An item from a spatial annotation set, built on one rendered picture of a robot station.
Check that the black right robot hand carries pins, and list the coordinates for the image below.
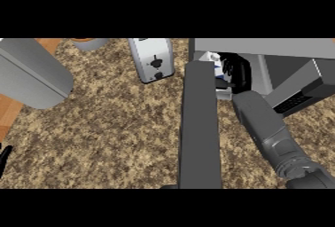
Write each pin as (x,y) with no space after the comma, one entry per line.
(241,74)

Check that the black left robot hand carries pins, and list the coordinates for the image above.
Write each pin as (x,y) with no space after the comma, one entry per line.
(5,159)

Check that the silver toaster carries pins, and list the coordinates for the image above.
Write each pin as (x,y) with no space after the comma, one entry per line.
(153,59)

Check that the white and blue milk carton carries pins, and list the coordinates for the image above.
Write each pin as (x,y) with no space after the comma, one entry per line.
(213,59)

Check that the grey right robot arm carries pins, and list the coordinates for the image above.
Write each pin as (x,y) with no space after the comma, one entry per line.
(262,127)

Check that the large grey rounded appliance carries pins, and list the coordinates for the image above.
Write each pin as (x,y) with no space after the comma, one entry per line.
(30,74)

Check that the dark grey microwave door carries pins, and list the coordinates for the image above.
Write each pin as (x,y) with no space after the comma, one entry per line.
(201,124)

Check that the grey cup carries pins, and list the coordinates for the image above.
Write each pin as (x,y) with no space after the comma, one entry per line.
(89,44)

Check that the grey microwave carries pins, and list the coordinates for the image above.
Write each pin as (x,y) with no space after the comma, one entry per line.
(280,47)

